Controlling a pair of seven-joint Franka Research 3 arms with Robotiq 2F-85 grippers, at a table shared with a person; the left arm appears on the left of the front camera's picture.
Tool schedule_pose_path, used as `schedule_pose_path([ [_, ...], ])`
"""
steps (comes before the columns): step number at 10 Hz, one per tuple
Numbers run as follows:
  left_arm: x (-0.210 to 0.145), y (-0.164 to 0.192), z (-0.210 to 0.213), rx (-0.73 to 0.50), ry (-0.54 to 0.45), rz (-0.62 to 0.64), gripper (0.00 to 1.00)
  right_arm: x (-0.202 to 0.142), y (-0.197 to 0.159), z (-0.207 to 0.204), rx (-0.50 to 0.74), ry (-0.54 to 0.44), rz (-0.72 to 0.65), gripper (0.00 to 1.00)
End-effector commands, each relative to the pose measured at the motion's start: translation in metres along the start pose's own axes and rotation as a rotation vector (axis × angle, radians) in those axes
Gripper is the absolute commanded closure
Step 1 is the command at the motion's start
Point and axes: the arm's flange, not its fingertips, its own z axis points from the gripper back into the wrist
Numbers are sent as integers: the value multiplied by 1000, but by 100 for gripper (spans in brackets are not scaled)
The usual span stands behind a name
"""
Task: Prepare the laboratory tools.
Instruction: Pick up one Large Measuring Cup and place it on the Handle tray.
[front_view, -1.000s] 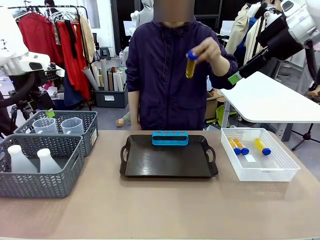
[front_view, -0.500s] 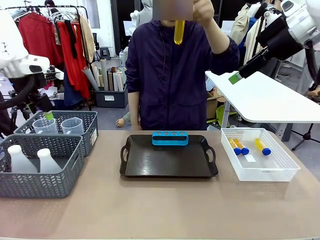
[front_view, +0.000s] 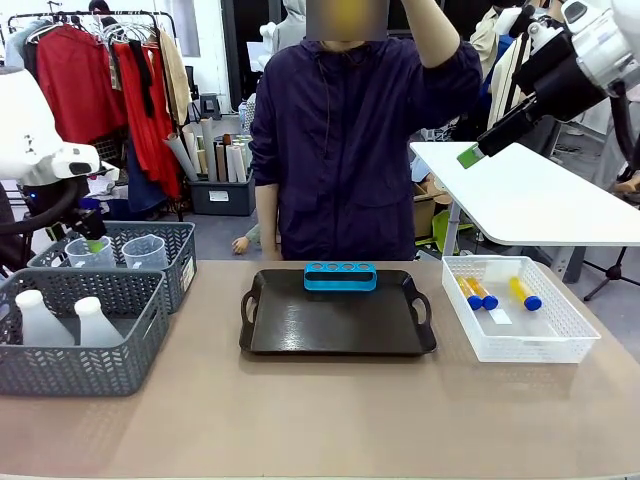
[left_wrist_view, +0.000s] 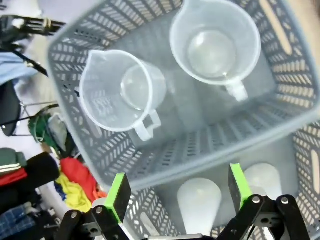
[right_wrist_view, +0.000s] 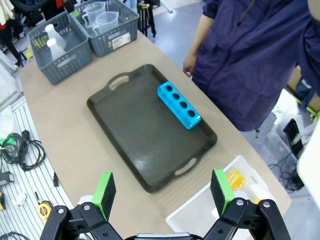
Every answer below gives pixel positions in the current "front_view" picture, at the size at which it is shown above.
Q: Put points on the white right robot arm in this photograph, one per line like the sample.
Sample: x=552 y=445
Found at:
x=610 y=45

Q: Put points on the person's right hand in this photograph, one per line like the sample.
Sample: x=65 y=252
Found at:
x=273 y=255

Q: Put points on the white paper roll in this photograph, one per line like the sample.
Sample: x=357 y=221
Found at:
x=231 y=165

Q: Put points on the black hanging scarf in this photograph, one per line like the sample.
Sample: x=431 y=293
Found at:
x=145 y=75

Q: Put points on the clear plastic measuring beaker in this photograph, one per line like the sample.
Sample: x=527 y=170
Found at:
x=145 y=255
x=77 y=255

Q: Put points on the white plastic conical flask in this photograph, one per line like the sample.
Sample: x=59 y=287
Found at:
x=97 y=327
x=40 y=325

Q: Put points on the brown cardboard box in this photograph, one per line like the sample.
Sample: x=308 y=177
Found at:
x=425 y=210

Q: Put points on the grey storage bin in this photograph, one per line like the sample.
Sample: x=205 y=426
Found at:
x=222 y=197

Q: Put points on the green plastic item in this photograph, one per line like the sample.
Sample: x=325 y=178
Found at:
x=442 y=230

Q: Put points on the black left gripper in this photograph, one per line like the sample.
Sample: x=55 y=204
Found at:
x=89 y=224

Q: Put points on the large grey plastic basket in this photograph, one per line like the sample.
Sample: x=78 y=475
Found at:
x=75 y=370

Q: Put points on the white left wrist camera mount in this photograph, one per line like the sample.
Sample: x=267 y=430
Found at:
x=77 y=162

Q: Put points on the yellow tube with blue cap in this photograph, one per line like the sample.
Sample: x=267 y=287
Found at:
x=467 y=291
x=481 y=289
x=522 y=292

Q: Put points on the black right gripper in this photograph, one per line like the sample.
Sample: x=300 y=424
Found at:
x=560 y=80

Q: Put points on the grey plastic basket with label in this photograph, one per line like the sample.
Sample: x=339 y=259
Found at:
x=177 y=250

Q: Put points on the white side table top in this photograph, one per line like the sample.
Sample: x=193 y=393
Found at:
x=525 y=200

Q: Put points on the grey side table leg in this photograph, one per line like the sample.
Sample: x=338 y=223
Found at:
x=454 y=230

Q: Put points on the blue cloth pile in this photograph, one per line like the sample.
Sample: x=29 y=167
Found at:
x=107 y=209

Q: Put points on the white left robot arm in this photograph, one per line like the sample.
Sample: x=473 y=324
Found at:
x=25 y=125

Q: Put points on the black tripod stand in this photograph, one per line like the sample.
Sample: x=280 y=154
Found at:
x=612 y=272

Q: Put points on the red short dress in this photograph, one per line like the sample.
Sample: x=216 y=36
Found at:
x=75 y=85

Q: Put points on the white perforated plastic basket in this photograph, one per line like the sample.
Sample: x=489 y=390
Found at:
x=525 y=340

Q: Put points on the blue test tube rack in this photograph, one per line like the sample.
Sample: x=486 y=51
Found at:
x=340 y=282

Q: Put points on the beige mannequin hand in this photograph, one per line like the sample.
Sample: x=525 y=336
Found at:
x=240 y=245

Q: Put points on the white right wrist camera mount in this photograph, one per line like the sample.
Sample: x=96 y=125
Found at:
x=547 y=35

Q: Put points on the person's right forearm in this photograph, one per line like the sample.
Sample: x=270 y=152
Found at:
x=266 y=215

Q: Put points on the grey step stool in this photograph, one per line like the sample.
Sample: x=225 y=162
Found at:
x=210 y=105

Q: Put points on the red long pleated dress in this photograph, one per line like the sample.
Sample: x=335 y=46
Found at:
x=140 y=145

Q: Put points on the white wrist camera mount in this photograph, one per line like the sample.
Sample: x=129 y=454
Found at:
x=77 y=162
x=547 y=35

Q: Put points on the tall grey paper roll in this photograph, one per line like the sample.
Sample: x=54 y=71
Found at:
x=210 y=150

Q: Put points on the black clothes rack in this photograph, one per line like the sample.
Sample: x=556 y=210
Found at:
x=170 y=30

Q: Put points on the beige hanging garment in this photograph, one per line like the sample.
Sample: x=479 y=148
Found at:
x=175 y=75

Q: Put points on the person's left forearm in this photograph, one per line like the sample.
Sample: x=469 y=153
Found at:
x=435 y=35

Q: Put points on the person in purple jacket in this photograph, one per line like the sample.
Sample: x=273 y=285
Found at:
x=340 y=150

